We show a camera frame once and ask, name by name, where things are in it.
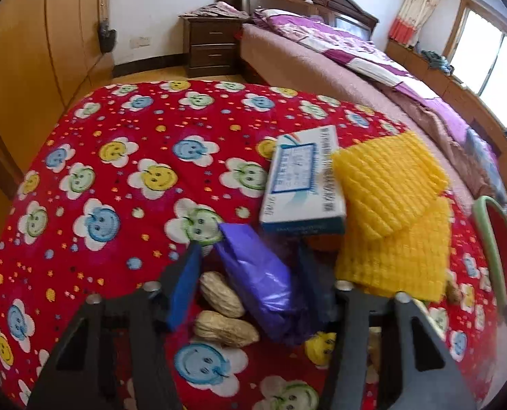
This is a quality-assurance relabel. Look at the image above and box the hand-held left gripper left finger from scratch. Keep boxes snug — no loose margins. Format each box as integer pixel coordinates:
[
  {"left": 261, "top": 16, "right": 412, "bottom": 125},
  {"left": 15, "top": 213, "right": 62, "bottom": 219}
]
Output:
[{"left": 27, "top": 243, "right": 203, "bottom": 410}]

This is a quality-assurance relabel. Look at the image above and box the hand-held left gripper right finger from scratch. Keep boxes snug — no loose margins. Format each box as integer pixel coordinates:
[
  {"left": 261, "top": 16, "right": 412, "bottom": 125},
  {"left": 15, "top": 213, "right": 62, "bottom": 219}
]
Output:
[{"left": 297, "top": 244, "right": 477, "bottom": 410}]

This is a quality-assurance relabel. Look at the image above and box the purple plastic wrapper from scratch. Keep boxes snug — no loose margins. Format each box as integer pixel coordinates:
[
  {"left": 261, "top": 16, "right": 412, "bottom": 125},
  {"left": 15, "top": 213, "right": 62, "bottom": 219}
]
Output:
[{"left": 214, "top": 222, "right": 309, "bottom": 346}]

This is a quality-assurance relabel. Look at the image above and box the red bin with green rim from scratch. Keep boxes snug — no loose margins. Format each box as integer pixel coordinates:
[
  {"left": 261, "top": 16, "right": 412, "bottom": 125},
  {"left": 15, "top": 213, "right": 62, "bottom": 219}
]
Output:
[{"left": 471, "top": 195, "right": 507, "bottom": 321}]

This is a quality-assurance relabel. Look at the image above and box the yellow foam fruit net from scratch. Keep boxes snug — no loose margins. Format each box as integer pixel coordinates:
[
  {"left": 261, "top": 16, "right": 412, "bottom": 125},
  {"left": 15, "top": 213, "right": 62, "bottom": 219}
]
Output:
[
  {"left": 335, "top": 196, "right": 452, "bottom": 302},
  {"left": 331, "top": 132, "right": 450, "bottom": 240}
]

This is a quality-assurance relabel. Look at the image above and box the white and blue carton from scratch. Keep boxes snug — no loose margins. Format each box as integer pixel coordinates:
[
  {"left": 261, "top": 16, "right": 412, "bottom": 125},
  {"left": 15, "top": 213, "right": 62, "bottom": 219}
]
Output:
[{"left": 259, "top": 125, "right": 348, "bottom": 235}]

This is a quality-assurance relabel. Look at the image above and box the red flower print tablecloth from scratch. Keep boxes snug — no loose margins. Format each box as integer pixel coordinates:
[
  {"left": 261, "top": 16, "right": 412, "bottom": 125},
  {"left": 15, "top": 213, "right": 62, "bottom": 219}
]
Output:
[{"left": 0, "top": 79, "right": 507, "bottom": 410}]

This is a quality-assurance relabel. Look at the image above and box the blue plaid cloth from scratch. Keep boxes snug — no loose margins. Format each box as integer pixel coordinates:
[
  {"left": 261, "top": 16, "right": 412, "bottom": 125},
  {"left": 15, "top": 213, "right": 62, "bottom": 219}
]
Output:
[{"left": 466, "top": 128, "right": 507, "bottom": 214}]

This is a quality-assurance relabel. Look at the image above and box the wooden bed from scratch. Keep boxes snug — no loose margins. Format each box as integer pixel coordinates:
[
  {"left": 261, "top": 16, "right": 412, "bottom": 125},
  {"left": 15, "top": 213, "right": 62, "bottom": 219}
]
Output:
[{"left": 217, "top": 0, "right": 507, "bottom": 223}]

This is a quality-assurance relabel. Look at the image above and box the dark wooden nightstand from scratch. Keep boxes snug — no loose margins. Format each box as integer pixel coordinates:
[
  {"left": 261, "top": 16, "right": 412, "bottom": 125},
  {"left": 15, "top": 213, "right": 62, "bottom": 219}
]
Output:
[{"left": 179, "top": 14, "right": 250, "bottom": 80}]

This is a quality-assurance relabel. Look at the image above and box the low wooden cabinet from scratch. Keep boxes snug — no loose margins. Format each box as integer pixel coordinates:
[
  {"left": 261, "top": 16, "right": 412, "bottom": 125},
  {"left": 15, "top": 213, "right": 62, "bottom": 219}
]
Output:
[{"left": 385, "top": 39, "right": 507, "bottom": 172}]

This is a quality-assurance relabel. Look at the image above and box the purple patchwork quilt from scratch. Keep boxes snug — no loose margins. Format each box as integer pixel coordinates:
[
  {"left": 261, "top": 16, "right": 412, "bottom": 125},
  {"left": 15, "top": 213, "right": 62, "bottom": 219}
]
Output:
[{"left": 253, "top": 9, "right": 471, "bottom": 137}]

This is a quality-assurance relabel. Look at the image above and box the black hanging bag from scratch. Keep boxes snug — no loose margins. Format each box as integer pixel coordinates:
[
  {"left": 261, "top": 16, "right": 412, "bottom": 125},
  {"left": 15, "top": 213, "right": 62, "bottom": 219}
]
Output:
[{"left": 98, "top": 20, "right": 117, "bottom": 55}]

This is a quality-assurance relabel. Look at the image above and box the teal cloth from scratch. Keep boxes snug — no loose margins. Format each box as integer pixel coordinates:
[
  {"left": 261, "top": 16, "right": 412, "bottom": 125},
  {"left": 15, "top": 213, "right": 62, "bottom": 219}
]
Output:
[{"left": 420, "top": 50, "right": 451, "bottom": 74}]

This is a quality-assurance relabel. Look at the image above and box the wooden wardrobe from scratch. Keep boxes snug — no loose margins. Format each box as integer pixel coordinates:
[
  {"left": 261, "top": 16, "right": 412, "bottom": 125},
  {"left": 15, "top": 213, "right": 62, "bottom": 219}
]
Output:
[{"left": 0, "top": 0, "right": 117, "bottom": 291}]

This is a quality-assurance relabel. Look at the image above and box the window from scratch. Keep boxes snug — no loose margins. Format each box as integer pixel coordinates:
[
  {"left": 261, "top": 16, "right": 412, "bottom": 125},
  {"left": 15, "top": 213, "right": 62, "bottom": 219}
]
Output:
[{"left": 447, "top": 0, "right": 507, "bottom": 133}]

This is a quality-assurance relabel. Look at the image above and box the pink cloth pile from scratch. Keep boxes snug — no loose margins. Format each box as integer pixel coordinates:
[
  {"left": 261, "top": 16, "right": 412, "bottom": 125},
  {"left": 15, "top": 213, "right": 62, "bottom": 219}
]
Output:
[{"left": 184, "top": 2, "right": 251, "bottom": 20}]

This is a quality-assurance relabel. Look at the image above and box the purple pillow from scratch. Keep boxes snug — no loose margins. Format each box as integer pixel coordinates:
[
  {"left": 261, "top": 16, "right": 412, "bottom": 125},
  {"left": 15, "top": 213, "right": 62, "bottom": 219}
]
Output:
[{"left": 253, "top": 9, "right": 297, "bottom": 26}]

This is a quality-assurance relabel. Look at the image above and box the white and orange curtain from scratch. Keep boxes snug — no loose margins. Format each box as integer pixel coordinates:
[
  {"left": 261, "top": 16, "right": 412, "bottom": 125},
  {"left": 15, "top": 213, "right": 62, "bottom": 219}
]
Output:
[{"left": 388, "top": 0, "right": 446, "bottom": 47}]

